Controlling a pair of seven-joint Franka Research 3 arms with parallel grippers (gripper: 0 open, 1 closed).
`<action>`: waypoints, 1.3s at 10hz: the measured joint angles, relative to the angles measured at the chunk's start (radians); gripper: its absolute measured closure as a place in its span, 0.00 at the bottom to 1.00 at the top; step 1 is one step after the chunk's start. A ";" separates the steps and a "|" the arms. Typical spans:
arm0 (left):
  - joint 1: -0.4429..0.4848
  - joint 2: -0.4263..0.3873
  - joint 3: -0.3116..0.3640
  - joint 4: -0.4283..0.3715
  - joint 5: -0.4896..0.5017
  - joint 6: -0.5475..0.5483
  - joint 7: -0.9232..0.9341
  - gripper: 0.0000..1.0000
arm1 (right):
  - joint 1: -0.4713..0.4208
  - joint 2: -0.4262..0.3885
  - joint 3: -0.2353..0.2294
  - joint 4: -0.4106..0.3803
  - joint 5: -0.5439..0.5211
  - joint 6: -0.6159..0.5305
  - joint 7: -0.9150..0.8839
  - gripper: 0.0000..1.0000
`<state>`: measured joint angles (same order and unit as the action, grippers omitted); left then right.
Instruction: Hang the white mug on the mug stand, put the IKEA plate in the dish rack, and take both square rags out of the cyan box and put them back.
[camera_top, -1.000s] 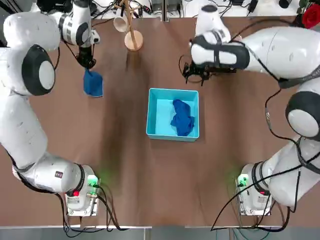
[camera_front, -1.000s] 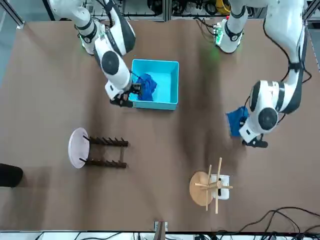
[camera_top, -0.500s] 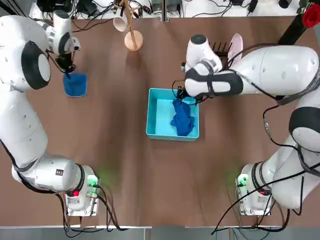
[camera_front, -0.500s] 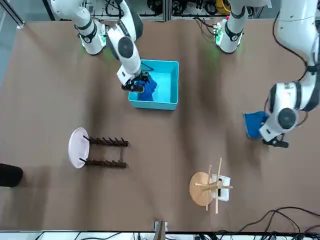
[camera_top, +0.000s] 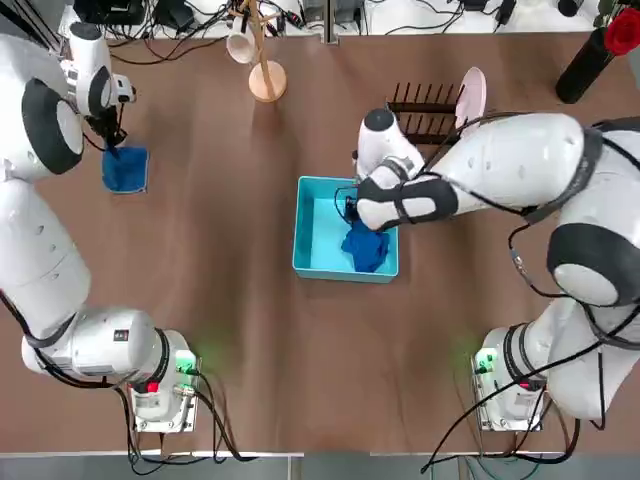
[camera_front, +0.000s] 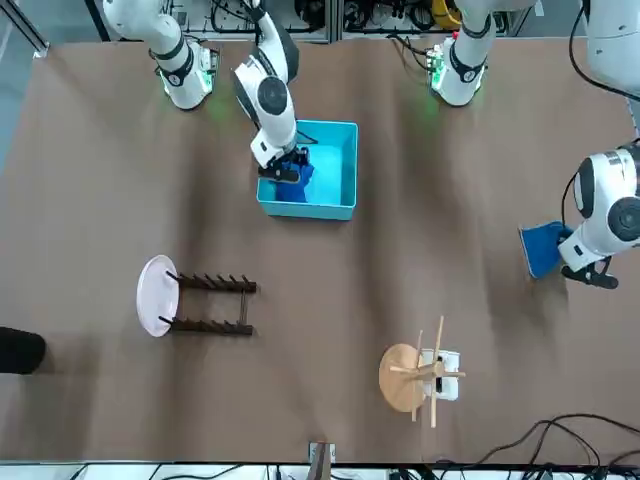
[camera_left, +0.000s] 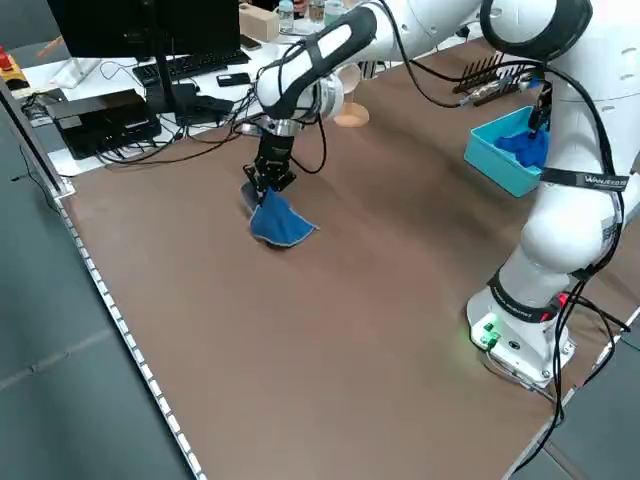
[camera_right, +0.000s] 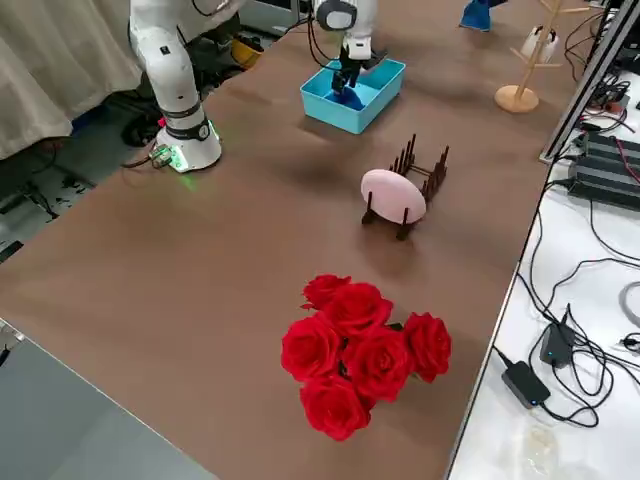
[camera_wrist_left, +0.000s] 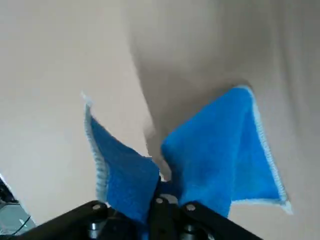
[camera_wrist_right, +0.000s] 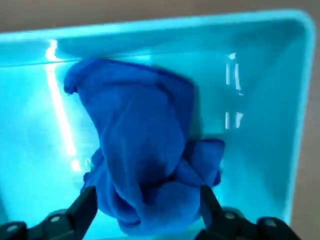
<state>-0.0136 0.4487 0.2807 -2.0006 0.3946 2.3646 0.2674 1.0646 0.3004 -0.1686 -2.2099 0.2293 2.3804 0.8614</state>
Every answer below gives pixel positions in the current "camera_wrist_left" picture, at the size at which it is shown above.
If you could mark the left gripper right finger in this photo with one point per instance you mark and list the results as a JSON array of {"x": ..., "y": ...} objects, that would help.
[{"x": 200, "y": 225}]

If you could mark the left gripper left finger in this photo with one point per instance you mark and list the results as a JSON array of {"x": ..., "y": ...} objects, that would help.
[{"x": 75, "y": 225}]

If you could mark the blue square rag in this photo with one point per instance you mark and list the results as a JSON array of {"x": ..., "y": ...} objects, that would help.
[{"x": 212, "y": 150}]

